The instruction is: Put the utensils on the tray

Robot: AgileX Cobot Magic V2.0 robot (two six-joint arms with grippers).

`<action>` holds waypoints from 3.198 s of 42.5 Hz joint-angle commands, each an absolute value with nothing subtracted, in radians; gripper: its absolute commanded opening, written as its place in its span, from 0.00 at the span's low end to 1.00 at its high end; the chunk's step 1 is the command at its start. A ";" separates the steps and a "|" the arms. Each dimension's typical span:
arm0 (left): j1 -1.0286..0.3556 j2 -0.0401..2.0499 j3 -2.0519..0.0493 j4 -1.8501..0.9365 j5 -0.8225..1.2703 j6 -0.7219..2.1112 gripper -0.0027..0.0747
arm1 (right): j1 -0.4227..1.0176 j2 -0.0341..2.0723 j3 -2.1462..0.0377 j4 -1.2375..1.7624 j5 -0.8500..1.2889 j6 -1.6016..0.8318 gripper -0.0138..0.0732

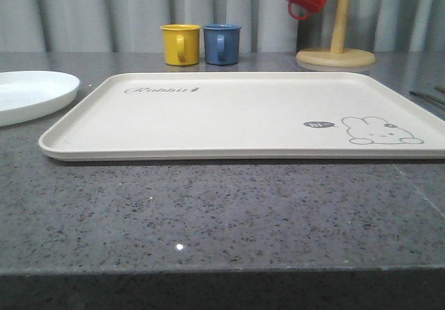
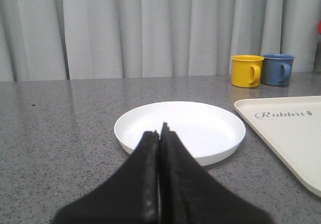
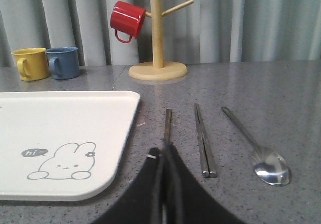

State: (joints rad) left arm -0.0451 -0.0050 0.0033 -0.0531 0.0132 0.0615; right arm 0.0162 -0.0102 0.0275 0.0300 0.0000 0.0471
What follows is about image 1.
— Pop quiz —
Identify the white round plate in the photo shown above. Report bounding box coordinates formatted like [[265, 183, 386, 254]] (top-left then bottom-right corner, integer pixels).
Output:
[[1, 71, 80, 127]]

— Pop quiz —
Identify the cream rabbit serving tray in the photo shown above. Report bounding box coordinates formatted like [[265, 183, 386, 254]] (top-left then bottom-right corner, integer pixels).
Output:
[[39, 72, 444, 161]]

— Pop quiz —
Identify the blue enamel mug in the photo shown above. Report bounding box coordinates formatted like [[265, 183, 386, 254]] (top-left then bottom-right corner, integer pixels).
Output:
[[202, 24, 241, 65]]

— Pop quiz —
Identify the yellow enamel mug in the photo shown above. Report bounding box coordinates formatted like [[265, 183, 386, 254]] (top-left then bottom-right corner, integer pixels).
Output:
[[161, 24, 201, 66]]

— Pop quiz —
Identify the wooden mug tree stand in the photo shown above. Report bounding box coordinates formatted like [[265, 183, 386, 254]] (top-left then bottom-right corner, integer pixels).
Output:
[[296, 0, 375, 67]]

